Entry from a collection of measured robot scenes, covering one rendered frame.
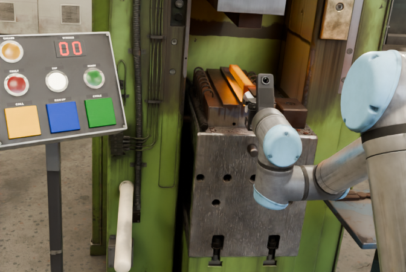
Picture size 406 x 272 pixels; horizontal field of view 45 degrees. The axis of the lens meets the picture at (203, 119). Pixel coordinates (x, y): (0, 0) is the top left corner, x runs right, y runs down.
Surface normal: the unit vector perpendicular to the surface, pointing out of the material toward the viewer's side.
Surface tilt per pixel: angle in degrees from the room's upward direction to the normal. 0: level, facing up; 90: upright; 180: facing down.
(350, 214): 0
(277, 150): 85
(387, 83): 62
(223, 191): 90
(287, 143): 85
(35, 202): 0
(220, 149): 90
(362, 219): 0
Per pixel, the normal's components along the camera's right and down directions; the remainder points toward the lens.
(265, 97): 0.11, -0.19
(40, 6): 0.26, 0.36
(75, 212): 0.07, -0.93
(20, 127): 0.49, -0.18
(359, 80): -0.98, -0.13
